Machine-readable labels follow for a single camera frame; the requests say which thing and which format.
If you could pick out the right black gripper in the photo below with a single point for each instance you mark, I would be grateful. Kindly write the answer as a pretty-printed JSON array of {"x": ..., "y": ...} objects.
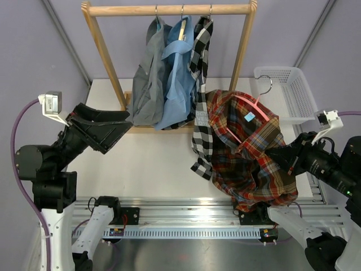
[{"x": 291, "y": 157}]

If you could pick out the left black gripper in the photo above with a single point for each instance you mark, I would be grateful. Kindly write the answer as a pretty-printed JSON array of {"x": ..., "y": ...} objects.
[{"x": 99, "y": 131}]

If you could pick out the red plaid shirt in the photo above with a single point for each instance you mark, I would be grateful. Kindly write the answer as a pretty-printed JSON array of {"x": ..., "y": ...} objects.
[{"x": 241, "y": 168}]

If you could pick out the pink hanger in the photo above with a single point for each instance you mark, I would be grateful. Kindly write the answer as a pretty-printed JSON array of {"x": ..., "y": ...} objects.
[{"x": 253, "y": 105}]

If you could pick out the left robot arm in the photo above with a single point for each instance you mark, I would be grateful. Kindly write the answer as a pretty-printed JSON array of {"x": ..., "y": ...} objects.
[{"x": 53, "y": 194}]

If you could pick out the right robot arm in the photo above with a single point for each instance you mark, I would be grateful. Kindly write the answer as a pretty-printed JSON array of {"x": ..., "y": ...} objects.
[{"x": 341, "y": 174}]

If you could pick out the grey shirt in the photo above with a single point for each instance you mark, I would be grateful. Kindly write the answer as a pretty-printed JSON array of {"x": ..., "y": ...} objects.
[{"x": 149, "y": 82}]

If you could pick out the black white checked shirt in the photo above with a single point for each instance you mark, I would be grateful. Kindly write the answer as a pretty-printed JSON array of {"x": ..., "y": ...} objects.
[{"x": 202, "y": 140}]

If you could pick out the light blue shirt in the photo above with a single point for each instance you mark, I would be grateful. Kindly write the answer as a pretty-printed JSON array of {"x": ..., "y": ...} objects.
[{"x": 177, "y": 54}]

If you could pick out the wooden hanger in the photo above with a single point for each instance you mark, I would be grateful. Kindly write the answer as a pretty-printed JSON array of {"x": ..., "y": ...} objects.
[{"x": 182, "y": 30}]

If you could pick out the white plastic basket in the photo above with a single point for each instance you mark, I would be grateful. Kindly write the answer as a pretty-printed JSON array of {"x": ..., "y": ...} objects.
[{"x": 285, "y": 91}]

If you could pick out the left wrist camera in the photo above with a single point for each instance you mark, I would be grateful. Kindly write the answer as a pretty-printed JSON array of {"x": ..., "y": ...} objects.
[{"x": 51, "y": 103}]

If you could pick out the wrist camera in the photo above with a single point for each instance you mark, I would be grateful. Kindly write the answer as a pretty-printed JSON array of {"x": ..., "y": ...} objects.
[
  {"x": 51, "y": 103},
  {"x": 330, "y": 122}
]

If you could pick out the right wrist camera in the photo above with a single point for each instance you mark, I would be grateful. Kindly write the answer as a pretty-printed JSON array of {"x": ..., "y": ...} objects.
[{"x": 330, "y": 122}]

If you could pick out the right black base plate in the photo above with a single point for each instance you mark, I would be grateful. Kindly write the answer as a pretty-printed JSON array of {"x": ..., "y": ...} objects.
[{"x": 259, "y": 217}]

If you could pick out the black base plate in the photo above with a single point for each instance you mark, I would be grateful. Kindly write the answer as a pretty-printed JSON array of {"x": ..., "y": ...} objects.
[
  {"x": 259, "y": 217},
  {"x": 130, "y": 215}
]

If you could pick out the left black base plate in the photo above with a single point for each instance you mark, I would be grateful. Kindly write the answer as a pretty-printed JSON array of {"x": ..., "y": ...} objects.
[{"x": 130, "y": 215}]

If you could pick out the white slotted cable duct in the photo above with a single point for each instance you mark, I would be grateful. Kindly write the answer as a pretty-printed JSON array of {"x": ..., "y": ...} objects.
[{"x": 183, "y": 233}]

